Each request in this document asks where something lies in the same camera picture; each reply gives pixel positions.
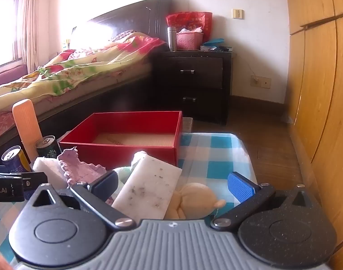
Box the red cardboard box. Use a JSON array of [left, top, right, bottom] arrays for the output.
[[59, 111, 184, 167]]

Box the red plastic bag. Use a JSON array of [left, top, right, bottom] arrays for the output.
[[166, 11, 213, 44]]

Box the wooden wardrobe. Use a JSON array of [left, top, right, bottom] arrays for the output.
[[282, 0, 343, 270]]

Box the floral yellow blanket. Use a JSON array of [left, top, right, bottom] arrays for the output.
[[0, 31, 166, 110]]

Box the large speckled white sponge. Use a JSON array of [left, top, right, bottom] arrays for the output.
[[112, 157, 183, 220]]

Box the small white sponge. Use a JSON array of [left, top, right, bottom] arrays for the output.
[[33, 157, 69, 189]]

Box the wall socket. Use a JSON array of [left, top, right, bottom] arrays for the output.
[[250, 75, 272, 88]]

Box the window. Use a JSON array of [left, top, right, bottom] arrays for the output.
[[0, 0, 23, 71]]

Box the beige plush toy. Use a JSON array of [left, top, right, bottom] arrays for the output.
[[163, 182, 227, 220]]

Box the dark wooden bed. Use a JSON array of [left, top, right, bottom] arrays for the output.
[[0, 0, 174, 161]]

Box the purple knitted cloth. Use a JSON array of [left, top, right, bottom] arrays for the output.
[[57, 147, 107, 187]]

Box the pink plastic basket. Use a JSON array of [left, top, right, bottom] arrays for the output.
[[176, 32, 204, 51]]

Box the maroon window seat cushion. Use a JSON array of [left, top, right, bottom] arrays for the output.
[[0, 65, 28, 88]]

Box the blue checkered tablecloth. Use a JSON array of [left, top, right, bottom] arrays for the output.
[[0, 132, 258, 270]]

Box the cream curtain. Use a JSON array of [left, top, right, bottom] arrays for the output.
[[20, 0, 62, 71]]

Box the steel thermos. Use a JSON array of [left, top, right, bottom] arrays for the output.
[[167, 27, 178, 52]]

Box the blue and yellow drink can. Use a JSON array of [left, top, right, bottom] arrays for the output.
[[1, 146, 33, 173]]

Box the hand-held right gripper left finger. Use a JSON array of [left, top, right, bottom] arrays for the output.
[[25, 171, 134, 230]]

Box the purple patterned pillow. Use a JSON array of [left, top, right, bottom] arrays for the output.
[[110, 30, 135, 41]]

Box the light blue folded paper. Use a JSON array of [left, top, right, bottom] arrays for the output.
[[202, 38, 225, 48]]

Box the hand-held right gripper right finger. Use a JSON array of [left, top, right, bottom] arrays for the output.
[[211, 171, 321, 230]]

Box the dark wooden nightstand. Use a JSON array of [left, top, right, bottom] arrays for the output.
[[150, 49, 233, 126]]

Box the dark green drink can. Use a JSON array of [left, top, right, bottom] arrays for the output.
[[36, 135, 62, 158]]

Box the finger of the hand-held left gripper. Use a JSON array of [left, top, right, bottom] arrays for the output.
[[0, 172, 48, 191]]

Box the pale green towel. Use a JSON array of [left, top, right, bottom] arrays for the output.
[[105, 150, 148, 203]]

